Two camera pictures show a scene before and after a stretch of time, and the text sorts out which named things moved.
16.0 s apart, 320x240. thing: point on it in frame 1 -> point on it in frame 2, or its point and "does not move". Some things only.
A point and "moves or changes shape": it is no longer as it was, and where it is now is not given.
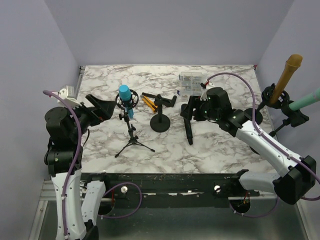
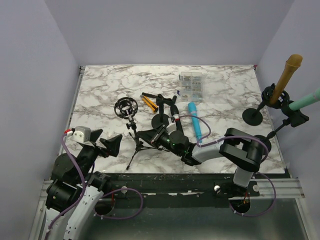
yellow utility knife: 149,103 does not move
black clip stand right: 295,118 does not move
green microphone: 306,101 does not move
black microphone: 188,130 -> 175,112
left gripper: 104,111 -> 112,145
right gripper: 194,102 -> 150,135
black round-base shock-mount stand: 267,96 does not move
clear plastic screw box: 190,83 does not move
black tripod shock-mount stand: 126,105 moves or changes shape
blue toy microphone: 125,95 -> 193,111
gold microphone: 293,62 does not move
